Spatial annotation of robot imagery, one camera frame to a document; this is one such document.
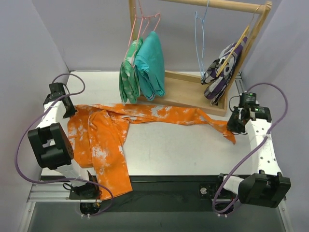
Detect orange tie-dye trousers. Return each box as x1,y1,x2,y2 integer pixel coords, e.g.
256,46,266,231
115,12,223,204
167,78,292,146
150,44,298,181
68,103,236,200

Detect blue wire hanger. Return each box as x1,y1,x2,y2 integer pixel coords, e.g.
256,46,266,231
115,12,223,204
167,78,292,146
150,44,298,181
194,0,210,79

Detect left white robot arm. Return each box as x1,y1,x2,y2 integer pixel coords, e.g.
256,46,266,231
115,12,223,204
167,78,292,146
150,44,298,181
28,83,100,200

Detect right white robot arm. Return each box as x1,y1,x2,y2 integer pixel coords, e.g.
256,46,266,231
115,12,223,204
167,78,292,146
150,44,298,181
213,92,291,208

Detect purple camouflage trousers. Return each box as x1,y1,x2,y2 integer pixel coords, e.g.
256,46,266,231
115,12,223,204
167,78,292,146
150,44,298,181
200,37,248,105

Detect green patterned trousers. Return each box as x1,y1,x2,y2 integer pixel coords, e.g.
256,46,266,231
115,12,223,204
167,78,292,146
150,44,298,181
119,38,143,104

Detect teal trousers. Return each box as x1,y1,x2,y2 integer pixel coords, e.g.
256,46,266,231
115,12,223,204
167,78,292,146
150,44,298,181
135,31,165,101

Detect yellow plastic hanger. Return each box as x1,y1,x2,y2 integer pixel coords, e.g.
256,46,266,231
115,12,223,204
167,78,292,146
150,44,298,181
216,25,250,77

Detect wooden clothes rack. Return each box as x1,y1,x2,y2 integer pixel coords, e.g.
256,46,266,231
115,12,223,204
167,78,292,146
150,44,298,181
128,0,273,117

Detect aluminium mounting rail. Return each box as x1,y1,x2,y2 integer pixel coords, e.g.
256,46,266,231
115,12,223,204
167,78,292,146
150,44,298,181
26,178,287,203

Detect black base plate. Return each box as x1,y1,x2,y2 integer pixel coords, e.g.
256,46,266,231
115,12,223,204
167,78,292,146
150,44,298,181
78,174,223,215

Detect pink wire hanger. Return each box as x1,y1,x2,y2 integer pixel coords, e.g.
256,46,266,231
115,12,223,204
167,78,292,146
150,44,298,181
142,13,161,38
124,13,151,61

